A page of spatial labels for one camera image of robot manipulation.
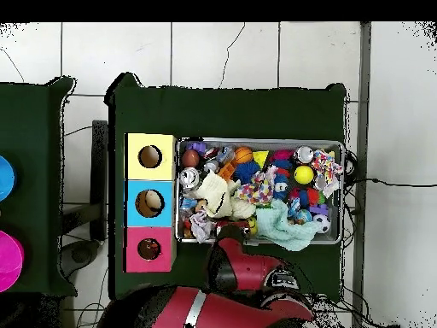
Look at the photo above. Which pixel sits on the cream muslin cloth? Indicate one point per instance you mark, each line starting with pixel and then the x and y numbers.
pixel 215 194

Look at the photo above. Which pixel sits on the blue fuzzy ball with eyes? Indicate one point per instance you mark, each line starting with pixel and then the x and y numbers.
pixel 280 186

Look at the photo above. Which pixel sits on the mint knitted cloth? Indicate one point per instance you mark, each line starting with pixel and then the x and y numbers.
pixel 283 229

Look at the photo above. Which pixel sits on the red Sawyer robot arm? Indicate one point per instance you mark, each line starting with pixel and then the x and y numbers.
pixel 245 266

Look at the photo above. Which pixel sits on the wooden box with three holes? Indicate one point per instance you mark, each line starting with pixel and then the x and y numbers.
pixel 160 167

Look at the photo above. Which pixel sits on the clear mesh bin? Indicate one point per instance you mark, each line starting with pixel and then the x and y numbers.
pixel 290 142

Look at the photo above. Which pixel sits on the orange plastic block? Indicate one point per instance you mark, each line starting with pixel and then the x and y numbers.
pixel 227 170

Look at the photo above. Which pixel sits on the silver drink can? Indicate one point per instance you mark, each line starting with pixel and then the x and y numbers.
pixel 189 178

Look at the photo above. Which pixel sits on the blue spiky ball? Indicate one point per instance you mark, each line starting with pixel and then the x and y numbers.
pixel 246 171

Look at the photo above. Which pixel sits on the orange basketball toy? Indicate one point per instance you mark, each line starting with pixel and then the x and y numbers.
pixel 243 154

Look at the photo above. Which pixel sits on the brown football toy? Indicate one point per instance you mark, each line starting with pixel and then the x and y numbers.
pixel 190 158

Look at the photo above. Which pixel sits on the dark green tablecloth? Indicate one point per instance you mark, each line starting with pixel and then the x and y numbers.
pixel 222 112
pixel 30 119

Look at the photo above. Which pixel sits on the globe print ball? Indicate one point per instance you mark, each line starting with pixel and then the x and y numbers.
pixel 304 216

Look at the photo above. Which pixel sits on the black and white soccer ball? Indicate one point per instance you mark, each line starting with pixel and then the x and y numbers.
pixel 322 222

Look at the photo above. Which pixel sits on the blue bowl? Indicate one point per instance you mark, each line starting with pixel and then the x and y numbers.
pixel 6 177

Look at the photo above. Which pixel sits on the magenta bowl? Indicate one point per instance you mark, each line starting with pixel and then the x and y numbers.
pixel 10 259

